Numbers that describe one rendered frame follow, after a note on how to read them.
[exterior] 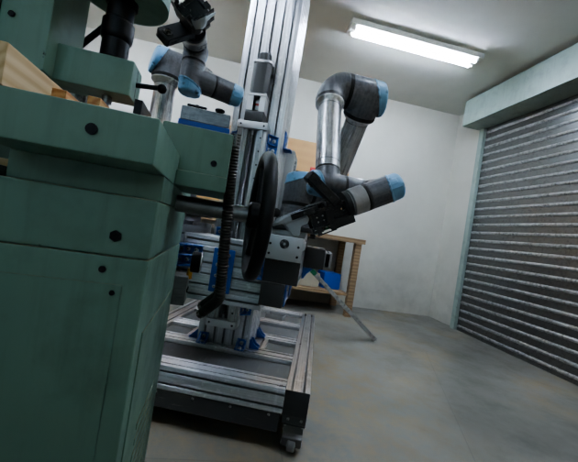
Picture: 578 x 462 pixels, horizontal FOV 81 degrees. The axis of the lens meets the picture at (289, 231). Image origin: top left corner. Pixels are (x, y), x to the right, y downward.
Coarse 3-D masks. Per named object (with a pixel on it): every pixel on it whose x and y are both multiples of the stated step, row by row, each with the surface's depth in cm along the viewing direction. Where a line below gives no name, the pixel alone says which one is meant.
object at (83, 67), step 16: (64, 48) 63; (64, 64) 64; (80, 64) 64; (96, 64) 65; (112, 64) 65; (128, 64) 66; (64, 80) 64; (80, 80) 64; (96, 80) 65; (112, 80) 65; (128, 80) 66; (96, 96) 70; (112, 96) 68; (128, 96) 67
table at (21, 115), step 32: (0, 96) 39; (32, 96) 40; (0, 128) 39; (32, 128) 40; (64, 128) 40; (96, 128) 41; (128, 128) 42; (160, 128) 43; (96, 160) 47; (128, 160) 42; (160, 160) 47; (192, 192) 77; (224, 192) 65
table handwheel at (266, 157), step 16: (272, 160) 66; (256, 176) 82; (272, 176) 63; (256, 192) 85; (272, 192) 62; (176, 208) 70; (192, 208) 71; (208, 208) 71; (240, 208) 73; (256, 208) 73; (272, 208) 62; (256, 224) 73; (256, 240) 62; (256, 256) 63; (256, 272) 66
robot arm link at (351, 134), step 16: (352, 80) 111; (368, 80) 112; (352, 96) 112; (368, 96) 112; (384, 96) 113; (352, 112) 117; (368, 112) 116; (352, 128) 121; (352, 144) 125; (352, 160) 132
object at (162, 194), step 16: (16, 160) 48; (32, 160) 48; (48, 160) 49; (64, 160) 49; (16, 176) 48; (32, 176) 48; (48, 176) 49; (64, 176) 49; (80, 176) 50; (96, 176) 50; (112, 176) 51; (128, 176) 51; (144, 176) 51; (160, 176) 52; (112, 192) 51; (128, 192) 51; (144, 192) 52; (160, 192) 52; (176, 192) 69
